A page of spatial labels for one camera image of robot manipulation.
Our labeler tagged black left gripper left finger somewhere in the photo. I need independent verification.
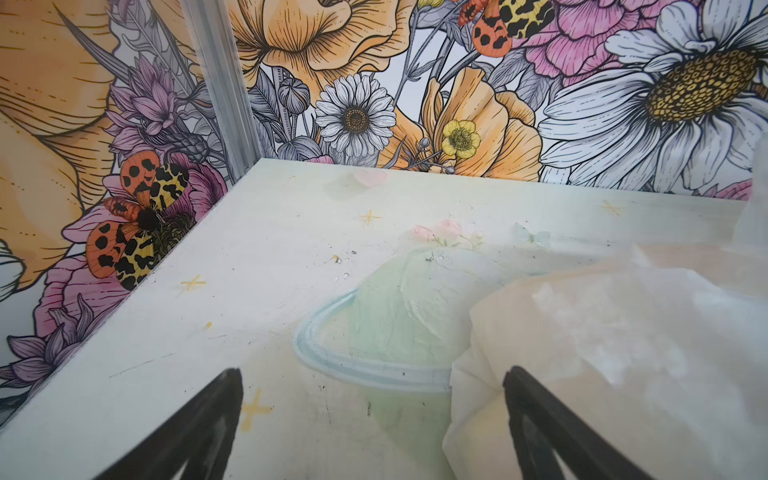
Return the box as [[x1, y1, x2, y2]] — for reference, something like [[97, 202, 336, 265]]
[[97, 368, 243, 479]]

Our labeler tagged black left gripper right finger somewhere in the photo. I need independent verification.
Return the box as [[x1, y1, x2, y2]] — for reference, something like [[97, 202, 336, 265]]
[[503, 366, 650, 479]]

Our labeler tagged white plastic bag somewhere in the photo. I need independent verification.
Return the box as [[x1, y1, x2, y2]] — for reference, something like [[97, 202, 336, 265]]
[[443, 143, 767, 479]]

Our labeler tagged aluminium corner post left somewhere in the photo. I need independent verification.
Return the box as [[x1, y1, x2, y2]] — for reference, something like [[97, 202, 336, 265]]
[[182, 0, 264, 182]]

